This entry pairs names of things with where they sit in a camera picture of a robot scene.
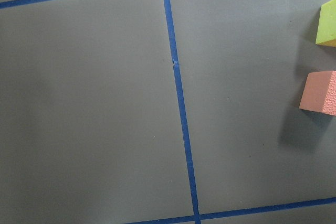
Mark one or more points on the yellow foam block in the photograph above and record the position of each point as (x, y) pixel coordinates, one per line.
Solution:
(326, 26)

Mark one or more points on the orange foam block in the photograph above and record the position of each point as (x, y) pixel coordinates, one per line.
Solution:
(319, 93)

